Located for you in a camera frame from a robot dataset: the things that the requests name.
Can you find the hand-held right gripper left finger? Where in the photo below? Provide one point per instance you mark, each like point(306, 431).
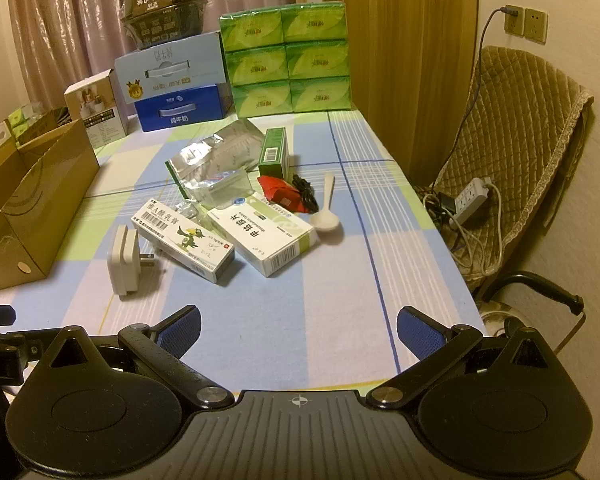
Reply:
point(180, 334)

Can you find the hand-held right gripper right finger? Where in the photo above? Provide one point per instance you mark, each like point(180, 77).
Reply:
point(420, 335)

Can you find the white plug adapter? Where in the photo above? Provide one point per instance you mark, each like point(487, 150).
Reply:
point(122, 260)

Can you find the white cartoon ointment box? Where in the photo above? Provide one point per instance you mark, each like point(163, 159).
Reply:
point(180, 240)

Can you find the long brown cardboard box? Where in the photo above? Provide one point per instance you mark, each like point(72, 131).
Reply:
point(30, 220)

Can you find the white green medicine box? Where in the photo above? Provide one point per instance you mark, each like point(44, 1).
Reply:
point(260, 235)

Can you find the white plastic spoon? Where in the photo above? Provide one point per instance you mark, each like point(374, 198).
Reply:
point(325, 220)

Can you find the red candy packet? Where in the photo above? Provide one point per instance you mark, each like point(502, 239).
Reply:
point(277, 189)

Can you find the silver foil bag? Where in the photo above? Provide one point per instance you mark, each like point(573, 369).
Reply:
point(225, 150)

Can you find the green white carton box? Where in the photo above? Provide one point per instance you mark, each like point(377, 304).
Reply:
point(272, 152)

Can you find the plaid cloth desktop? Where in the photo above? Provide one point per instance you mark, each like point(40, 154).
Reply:
point(330, 285)

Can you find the small silver blister pack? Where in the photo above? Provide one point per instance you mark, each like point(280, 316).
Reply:
point(186, 208)

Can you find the black power adapter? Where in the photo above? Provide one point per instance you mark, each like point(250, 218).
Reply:
point(451, 205)

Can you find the open brown carton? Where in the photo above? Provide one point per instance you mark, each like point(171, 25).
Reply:
point(45, 127)

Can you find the small green tissue packs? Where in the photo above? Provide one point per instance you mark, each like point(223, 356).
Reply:
point(25, 115)

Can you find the dark blue milk carton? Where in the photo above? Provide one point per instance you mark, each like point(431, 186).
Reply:
point(180, 110)

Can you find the white photo product box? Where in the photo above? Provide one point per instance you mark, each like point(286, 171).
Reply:
point(100, 110)

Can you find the brown quilted chair cover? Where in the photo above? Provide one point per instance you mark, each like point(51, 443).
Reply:
point(520, 125)

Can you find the light blue milk carton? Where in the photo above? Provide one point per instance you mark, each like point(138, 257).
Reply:
point(170, 67)

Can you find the wooden wardrobe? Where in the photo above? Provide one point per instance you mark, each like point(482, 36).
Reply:
point(405, 60)

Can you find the stack of green tissue packs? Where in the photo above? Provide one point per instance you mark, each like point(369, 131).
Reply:
point(285, 60)

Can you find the pink brown curtain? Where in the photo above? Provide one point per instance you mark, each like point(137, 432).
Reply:
point(70, 20)

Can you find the black instant noodle bowl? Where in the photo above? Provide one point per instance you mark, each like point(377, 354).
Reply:
point(165, 15)

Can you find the black chair frame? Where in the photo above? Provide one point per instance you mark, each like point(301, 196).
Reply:
point(540, 282)

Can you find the beige wall socket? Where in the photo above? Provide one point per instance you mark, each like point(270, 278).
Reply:
point(536, 25)
point(513, 22)

